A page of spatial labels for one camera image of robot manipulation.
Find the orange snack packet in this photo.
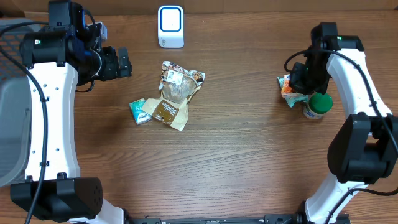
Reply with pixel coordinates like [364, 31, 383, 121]
[281, 75, 294, 98]

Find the green lid jar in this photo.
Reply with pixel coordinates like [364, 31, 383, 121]
[303, 92, 333, 119]

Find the teal tissue packet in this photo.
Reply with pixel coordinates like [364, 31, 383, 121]
[129, 98, 152, 125]

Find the clear brown bread bag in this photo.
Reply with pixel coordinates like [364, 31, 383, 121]
[142, 61, 206, 131]

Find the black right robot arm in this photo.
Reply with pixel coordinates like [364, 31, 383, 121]
[283, 22, 397, 223]

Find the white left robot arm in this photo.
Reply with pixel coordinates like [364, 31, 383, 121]
[11, 1, 132, 223]

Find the white barcode scanner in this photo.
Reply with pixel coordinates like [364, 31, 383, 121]
[157, 5, 185, 49]

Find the grey plastic basket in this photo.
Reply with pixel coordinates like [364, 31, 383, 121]
[0, 17, 43, 187]

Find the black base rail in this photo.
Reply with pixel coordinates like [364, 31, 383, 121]
[126, 214, 307, 224]

